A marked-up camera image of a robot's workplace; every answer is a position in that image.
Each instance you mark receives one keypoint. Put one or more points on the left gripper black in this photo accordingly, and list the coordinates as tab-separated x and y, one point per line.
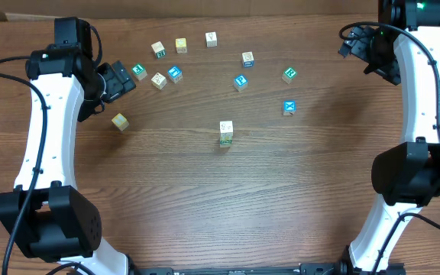
118	79

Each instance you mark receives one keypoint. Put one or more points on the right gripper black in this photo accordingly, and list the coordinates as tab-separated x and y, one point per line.
376	68

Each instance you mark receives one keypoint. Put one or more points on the blue sided block picture top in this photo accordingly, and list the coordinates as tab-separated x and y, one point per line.
247	59

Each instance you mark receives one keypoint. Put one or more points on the blue P block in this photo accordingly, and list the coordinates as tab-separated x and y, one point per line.
240	83

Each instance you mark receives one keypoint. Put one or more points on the green 4 block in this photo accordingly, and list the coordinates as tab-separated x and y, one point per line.
225	143

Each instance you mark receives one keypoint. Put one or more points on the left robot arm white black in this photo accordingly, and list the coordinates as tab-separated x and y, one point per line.
45	214

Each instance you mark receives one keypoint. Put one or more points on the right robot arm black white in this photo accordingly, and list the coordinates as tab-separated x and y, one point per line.
403	47

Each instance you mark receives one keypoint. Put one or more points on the green letter block left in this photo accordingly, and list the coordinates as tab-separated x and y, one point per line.
139	71

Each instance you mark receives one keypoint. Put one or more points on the plain picture block left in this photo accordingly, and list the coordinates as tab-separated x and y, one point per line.
159	81

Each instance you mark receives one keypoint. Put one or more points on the green number block top-left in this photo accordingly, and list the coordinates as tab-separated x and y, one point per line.
159	50

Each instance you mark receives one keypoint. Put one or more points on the yellow block front left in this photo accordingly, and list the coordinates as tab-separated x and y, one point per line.
120	122

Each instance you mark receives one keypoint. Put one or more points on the blue H block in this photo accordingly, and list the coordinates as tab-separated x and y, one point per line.
175	74

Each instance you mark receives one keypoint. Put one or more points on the yellow top block back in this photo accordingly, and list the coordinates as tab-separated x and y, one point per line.
181	45

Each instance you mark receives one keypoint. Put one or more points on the green R block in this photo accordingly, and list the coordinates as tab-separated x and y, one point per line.
289	75

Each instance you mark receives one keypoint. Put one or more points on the blue X block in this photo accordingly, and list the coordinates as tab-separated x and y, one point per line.
289	108

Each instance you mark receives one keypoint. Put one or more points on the plain wooden block back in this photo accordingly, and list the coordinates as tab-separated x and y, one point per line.
211	39

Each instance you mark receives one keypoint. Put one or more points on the cardboard wall panel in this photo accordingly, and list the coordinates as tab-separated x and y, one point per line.
105	9

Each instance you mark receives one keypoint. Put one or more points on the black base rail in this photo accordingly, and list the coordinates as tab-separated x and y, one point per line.
266	271

